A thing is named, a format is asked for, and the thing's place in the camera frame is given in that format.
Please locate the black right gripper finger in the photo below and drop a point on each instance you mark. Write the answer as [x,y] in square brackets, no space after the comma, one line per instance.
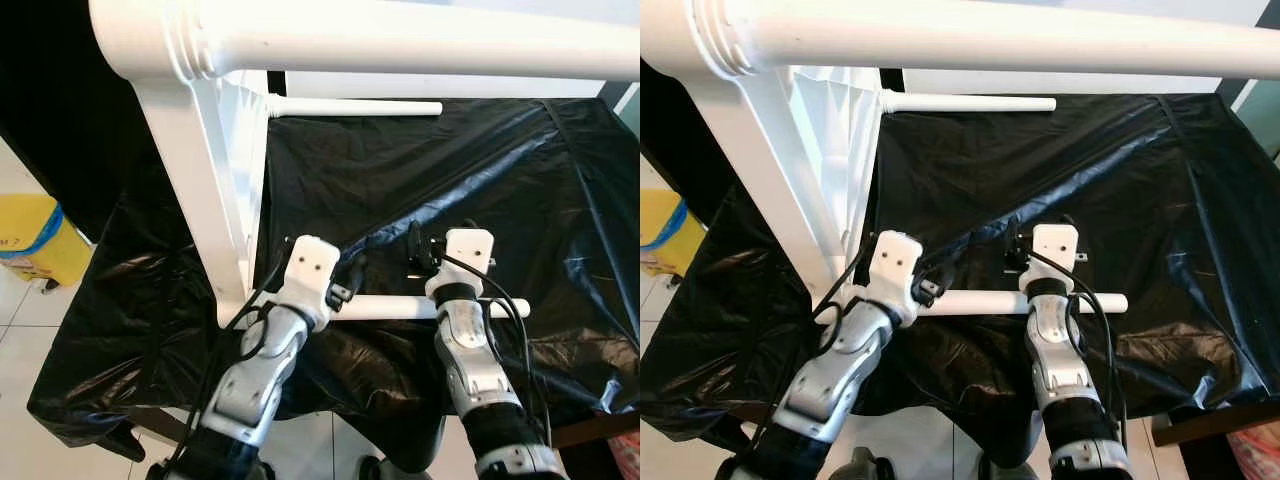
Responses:
[1012,236]
[414,241]

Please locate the white plastic table leg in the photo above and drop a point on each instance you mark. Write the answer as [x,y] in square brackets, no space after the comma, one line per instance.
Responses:
[400,40]
[1000,35]
[395,307]
[360,106]
[970,102]
[985,303]

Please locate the white plastic table top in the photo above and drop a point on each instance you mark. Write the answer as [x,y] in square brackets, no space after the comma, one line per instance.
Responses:
[780,170]
[190,170]

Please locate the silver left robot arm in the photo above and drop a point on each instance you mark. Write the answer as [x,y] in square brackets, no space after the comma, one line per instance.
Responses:
[830,385]
[250,390]

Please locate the black plastic cover sheet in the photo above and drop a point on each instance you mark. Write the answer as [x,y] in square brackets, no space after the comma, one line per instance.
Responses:
[1100,180]
[450,180]

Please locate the dark right robot foot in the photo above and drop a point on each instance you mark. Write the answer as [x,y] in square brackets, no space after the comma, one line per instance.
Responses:
[1000,468]
[385,468]

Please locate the dark robot foot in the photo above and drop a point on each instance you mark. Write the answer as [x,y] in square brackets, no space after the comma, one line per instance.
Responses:
[865,468]
[385,468]
[1000,468]

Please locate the dark left robot foot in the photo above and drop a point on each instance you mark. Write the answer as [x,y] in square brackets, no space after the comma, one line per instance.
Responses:
[865,468]

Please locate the yellow bin with blue band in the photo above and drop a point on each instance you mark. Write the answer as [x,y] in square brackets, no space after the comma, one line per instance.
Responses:
[660,235]
[40,240]

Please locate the pink plastic bag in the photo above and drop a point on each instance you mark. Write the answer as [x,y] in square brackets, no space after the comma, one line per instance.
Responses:
[1258,450]
[628,455]

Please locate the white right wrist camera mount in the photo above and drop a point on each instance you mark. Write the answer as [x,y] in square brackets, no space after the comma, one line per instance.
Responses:
[470,250]
[1055,245]

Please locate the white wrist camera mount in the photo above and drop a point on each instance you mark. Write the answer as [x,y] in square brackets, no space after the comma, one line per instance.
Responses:
[1055,245]
[890,262]
[470,250]
[308,265]

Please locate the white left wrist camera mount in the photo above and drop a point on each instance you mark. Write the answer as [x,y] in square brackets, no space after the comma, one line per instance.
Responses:
[308,265]
[890,262]

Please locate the black vertical wall post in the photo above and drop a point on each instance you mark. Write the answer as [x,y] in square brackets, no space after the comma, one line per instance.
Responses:
[622,95]
[1238,92]

